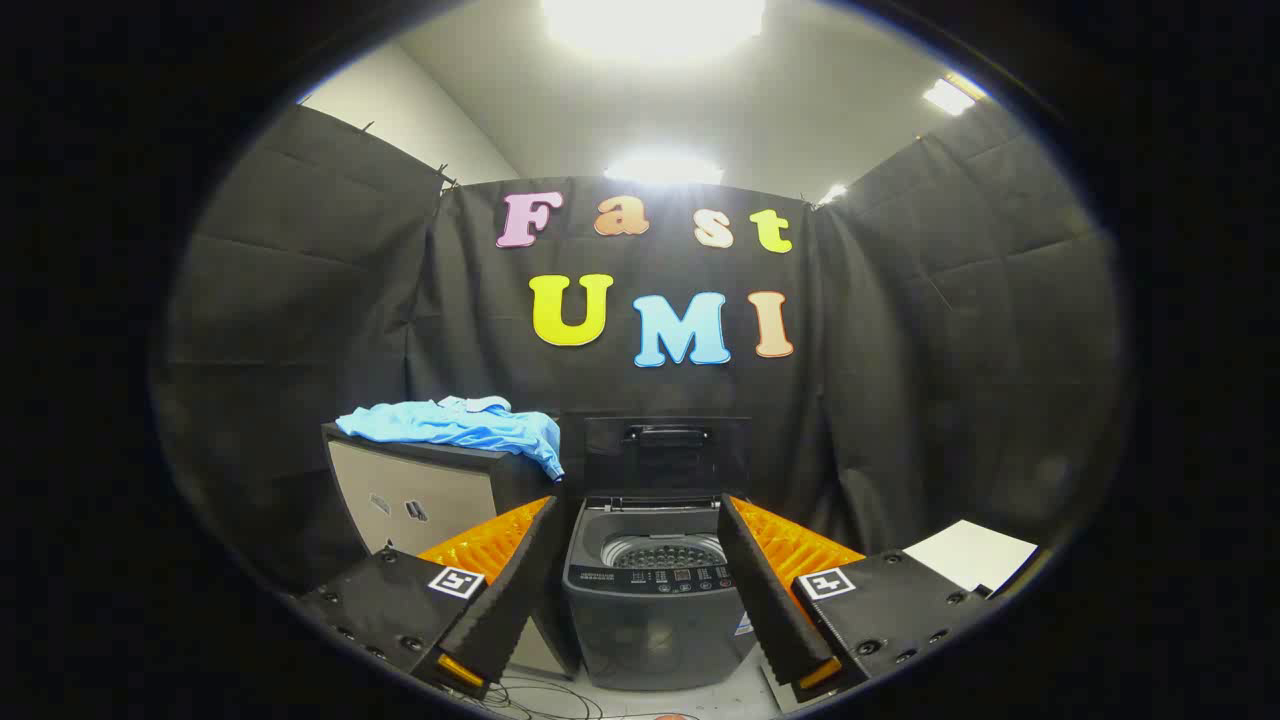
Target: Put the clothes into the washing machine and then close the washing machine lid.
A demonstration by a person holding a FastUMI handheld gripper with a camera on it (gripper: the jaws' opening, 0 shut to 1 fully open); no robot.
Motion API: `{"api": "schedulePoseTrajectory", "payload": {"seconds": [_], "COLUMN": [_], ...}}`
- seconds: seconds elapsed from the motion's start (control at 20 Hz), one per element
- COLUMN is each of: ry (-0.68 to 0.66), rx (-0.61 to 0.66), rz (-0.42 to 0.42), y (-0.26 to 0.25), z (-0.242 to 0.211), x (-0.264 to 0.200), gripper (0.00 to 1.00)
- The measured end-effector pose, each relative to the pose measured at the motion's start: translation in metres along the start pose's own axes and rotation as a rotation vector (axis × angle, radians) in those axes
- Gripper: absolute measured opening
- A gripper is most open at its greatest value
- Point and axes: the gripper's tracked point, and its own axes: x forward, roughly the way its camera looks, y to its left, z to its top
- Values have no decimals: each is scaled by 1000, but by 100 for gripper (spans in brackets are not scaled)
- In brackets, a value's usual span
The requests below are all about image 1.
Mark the white flat board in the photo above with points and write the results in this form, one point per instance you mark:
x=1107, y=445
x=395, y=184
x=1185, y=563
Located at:
x=970, y=555

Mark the grey cabinet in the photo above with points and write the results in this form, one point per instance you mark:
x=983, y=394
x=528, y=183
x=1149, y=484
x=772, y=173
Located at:
x=430, y=480

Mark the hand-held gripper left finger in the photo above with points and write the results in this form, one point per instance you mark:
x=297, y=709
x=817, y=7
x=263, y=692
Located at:
x=520, y=580

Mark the ceiling light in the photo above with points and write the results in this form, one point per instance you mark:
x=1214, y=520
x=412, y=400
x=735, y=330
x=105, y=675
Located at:
x=650, y=25
x=948, y=96
x=832, y=192
x=663, y=168

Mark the light blue polo shirt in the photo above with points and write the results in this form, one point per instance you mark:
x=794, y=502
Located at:
x=450, y=425

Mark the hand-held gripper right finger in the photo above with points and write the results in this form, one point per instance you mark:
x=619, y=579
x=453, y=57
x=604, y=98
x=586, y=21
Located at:
x=765, y=590

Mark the black backdrop cloth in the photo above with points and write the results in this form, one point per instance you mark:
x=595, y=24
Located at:
x=640, y=395

